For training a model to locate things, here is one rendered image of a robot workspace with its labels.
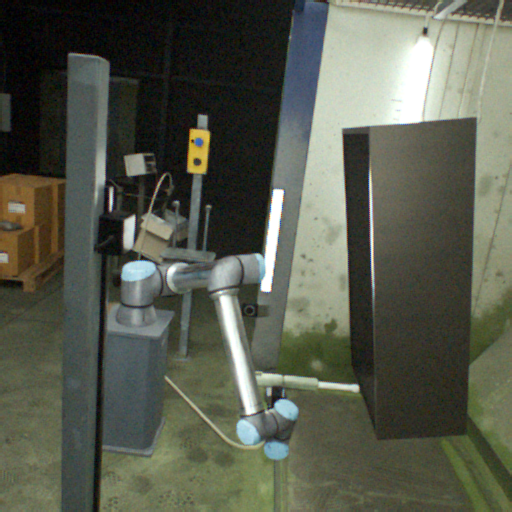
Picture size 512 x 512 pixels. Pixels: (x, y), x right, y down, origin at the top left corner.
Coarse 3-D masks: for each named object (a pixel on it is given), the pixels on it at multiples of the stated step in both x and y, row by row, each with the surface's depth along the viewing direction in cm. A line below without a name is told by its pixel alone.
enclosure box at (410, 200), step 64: (384, 128) 149; (448, 128) 149; (384, 192) 154; (448, 192) 154; (384, 256) 160; (448, 256) 159; (384, 320) 166; (448, 320) 165; (384, 384) 172; (448, 384) 172
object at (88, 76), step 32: (96, 64) 69; (96, 96) 70; (96, 128) 72; (96, 160) 73; (96, 192) 75; (96, 224) 77; (64, 256) 77; (96, 256) 79; (64, 288) 78; (96, 288) 81; (64, 320) 80; (96, 320) 83; (64, 352) 81; (96, 352) 85; (64, 384) 83; (96, 384) 87; (64, 416) 84; (64, 448) 86; (64, 480) 88
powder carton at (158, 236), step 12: (144, 216) 413; (156, 216) 414; (168, 216) 451; (180, 216) 448; (156, 228) 411; (168, 228) 411; (180, 228) 420; (144, 240) 421; (156, 240) 418; (168, 240) 416; (180, 240) 420; (144, 252) 423; (156, 252) 421
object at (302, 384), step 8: (256, 376) 197; (264, 376) 198; (272, 376) 198; (280, 376) 199; (288, 376) 199; (264, 384) 197; (272, 384) 197; (280, 384) 196; (288, 384) 196; (296, 384) 196; (304, 384) 196; (312, 384) 196; (320, 384) 198; (328, 384) 198; (336, 384) 198; (344, 384) 198
